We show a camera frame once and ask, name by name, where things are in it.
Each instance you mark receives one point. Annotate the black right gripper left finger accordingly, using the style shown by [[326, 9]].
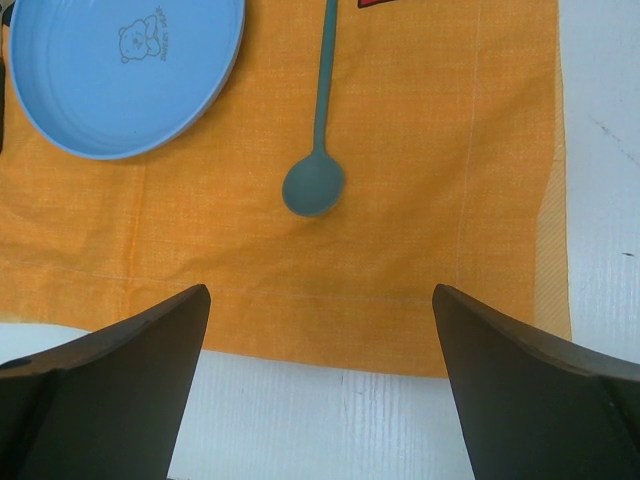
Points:
[[108, 405]]

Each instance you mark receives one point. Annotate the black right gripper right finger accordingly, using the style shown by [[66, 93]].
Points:
[[532, 405]]

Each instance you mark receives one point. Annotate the teal plastic spoon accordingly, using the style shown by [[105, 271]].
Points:
[[315, 184]]

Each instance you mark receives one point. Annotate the orange cartoon cloth placemat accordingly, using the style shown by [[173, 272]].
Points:
[[444, 116]]

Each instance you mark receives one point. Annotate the light blue plate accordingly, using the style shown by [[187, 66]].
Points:
[[108, 80]]

